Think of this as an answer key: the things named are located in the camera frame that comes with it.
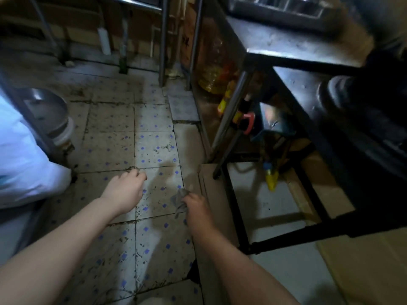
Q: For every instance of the person's right hand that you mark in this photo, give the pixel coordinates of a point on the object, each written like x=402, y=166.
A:
x=198, y=212

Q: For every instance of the person's left hand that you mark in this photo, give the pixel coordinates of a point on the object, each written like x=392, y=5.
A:
x=125, y=193

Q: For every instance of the dark grey rag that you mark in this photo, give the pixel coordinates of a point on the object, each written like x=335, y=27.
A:
x=179, y=201

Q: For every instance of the person's left forearm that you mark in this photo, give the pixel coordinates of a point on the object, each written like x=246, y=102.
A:
x=47, y=260

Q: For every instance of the person's right forearm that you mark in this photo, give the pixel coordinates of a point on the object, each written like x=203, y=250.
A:
x=241, y=273

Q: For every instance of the dark steel countertop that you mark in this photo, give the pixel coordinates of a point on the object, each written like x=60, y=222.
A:
x=286, y=38

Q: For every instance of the yellow bottle with blue cap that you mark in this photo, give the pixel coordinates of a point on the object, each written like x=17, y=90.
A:
x=271, y=179

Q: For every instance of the white round container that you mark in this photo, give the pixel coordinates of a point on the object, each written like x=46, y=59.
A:
x=65, y=133

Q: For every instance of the black metal stove stand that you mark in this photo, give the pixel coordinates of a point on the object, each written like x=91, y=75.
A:
x=286, y=239

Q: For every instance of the steel counter legs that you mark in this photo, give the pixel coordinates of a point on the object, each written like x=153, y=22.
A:
x=226, y=123

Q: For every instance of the white hanging plastic bag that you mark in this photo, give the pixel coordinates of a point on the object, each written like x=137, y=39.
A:
x=25, y=161

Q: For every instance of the small yellow bottle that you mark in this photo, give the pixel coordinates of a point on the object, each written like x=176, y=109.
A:
x=222, y=104

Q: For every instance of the blue printed packet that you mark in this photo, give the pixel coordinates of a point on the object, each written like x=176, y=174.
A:
x=273, y=120

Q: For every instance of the large yellow oil bottle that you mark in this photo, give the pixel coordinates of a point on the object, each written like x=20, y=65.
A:
x=213, y=79

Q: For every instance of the stainless steel sink unit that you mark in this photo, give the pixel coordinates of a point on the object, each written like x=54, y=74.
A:
x=163, y=44

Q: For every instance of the brown cardboard box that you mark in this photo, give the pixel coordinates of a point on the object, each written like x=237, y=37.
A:
x=187, y=38

